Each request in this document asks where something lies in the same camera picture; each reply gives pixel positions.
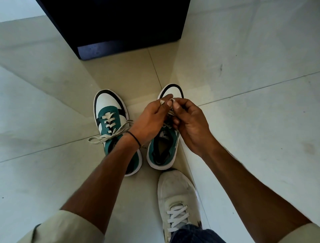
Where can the person's left thumb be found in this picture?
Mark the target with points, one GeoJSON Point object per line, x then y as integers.
{"type": "Point", "coordinates": [166, 110]}

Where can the dark blue jeans leg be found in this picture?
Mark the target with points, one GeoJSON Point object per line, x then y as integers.
{"type": "Point", "coordinates": [195, 235]}

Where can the dark wooden cabinet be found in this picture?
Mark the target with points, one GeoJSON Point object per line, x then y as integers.
{"type": "Point", "coordinates": [120, 22]}

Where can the person's left hand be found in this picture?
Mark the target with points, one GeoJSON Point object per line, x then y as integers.
{"type": "Point", "coordinates": [147, 122]}

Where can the green white unlaced sneaker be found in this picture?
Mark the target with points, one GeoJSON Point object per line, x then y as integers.
{"type": "Point", "coordinates": [162, 150]}

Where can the person's right hand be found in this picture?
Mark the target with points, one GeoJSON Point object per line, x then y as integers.
{"type": "Point", "coordinates": [196, 130]}

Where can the black wristband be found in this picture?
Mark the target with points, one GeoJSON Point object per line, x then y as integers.
{"type": "Point", "coordinates": [135, 138]}

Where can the green white laced sneaker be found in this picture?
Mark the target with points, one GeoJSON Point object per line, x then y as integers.
{"type": "Point", "coordinates": [110, 117]}

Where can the beige shirt sleeve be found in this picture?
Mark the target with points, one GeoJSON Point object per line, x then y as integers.
{"type": "Point", "coordinates": [303, 234]}
{"type": "Point", "coordinates": [65, 227]}

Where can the person's left forearm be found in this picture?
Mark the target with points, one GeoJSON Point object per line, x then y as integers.
{"type": "Point", "coordinates": [105, 175]}

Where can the worn white sneaker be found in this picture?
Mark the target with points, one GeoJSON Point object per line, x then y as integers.
{"type": "Point", "coordinates": [176, 197]}

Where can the person's right forearm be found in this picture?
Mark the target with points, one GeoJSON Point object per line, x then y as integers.
{"type": "Point", "coordinates": [247, 190]}

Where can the person's right thumb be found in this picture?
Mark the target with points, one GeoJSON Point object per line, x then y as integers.
{"type": "Point", "coordinates": [178, 108]}

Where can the white shoelace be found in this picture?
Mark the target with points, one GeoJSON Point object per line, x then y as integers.
{"type": "Point", "coordinates": [171, 101]}

